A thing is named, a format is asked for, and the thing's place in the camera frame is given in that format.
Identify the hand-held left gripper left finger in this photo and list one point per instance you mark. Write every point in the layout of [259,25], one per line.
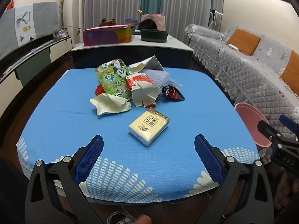
[90,161]

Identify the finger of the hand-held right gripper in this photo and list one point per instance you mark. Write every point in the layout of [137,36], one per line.
[289,124]
[268,130]

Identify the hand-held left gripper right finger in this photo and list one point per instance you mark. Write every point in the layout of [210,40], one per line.
[209,158]

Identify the pink plastic bin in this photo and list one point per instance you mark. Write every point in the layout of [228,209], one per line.
[250,123]

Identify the white paper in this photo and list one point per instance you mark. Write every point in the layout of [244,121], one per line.
[107,103]

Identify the red plastic bag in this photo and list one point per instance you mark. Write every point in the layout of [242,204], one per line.
[99,90]

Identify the clear bubble wrap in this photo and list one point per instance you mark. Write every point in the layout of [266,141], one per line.
[156,78]

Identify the person's right hand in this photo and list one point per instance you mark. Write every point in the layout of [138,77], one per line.
[286,191]

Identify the orange cushion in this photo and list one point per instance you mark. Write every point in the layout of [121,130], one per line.
[244,42]
[292,72]

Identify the grey quilted sofa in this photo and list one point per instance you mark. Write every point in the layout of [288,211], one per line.
[252,74]

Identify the person's patterned slipper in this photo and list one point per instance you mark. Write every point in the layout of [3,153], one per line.
[120,218]

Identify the yellow tissue pack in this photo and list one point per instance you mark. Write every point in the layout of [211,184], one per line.
[148,126]

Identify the black red snack wrapper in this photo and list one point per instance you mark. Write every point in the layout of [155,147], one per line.
[172,93]

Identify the green panda snack bag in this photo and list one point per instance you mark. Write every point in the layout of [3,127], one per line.
[112,79]

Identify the torn red white carton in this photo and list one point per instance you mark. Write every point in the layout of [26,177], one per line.
[144,93]

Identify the white power strip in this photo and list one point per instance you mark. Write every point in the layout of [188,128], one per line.
[232,46]

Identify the silver foil bag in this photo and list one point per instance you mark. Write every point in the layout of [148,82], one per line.
[154,64]

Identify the television cabinet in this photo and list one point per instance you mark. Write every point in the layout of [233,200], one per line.
[37,60]

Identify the white top coffee table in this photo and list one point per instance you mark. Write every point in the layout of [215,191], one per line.
[140,49]

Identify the colourful storage box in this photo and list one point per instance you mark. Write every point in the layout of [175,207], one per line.
[107,36]

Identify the white floor lamp stand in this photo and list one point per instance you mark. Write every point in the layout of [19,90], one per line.
[213,16]

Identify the dark green round tin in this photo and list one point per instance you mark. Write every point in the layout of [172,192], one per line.
[154,36]

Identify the brown teapot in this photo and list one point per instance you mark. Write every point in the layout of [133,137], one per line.
[107,22]

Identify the stack of plastic bowls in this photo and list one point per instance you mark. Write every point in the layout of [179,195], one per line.
[130,22]

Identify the grey curtain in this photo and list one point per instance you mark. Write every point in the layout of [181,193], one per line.
[109,0]
[191,7]

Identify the pink fabric basket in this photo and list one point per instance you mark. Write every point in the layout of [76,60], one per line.
[158,21]

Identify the black hat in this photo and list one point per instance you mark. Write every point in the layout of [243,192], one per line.
[147,24]

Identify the grey television dust cover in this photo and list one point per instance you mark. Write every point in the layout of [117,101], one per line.
[39,18]

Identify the white standing air conditioner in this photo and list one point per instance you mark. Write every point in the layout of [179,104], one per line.
[70,4]

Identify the small photo frame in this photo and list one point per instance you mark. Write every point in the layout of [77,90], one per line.
[63,33]

